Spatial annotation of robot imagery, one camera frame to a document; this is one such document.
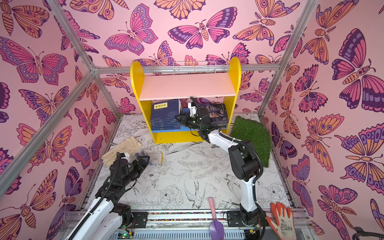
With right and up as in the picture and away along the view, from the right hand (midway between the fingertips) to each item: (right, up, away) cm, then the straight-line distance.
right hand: (175, 115), depth 84 cm
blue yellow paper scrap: (-14, -27, +11) cm, 32 cm away
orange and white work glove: (+54, -53, -13) cm, 77 cm away
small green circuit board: (-23, -59, -12) cm, 65 cm away
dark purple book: (+26, +1, +8) cm, 27 cm away
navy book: (-8, +1, +5) cm, 9 cm away
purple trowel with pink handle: (+21, -55, -15) cm, 60 cm away
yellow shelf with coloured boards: (+2, +4, +3) cm, 6 cm away
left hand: (-14, -24, -4) cm, 28 cm away
